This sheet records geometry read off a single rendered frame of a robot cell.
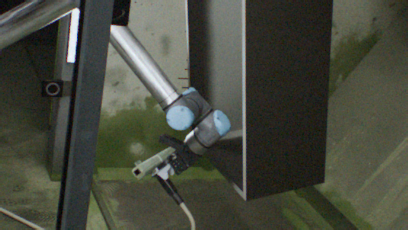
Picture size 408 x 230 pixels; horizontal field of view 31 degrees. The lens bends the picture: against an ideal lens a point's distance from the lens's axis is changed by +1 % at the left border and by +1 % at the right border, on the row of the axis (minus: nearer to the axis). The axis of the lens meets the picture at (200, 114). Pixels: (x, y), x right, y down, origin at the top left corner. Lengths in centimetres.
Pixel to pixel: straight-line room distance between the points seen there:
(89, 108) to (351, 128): 251
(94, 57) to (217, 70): 176
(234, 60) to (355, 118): 94
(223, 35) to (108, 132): 90
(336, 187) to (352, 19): 94
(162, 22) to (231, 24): 54
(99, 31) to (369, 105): 259
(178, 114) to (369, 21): 189
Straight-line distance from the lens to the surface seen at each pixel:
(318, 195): 386
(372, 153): 376
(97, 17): 155
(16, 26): 284
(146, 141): 388
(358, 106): 402
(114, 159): 387
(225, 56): 328
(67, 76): 365
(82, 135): 163
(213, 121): 267
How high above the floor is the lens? 169
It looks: 19 degrees down
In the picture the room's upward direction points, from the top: 10 degrees clockwise
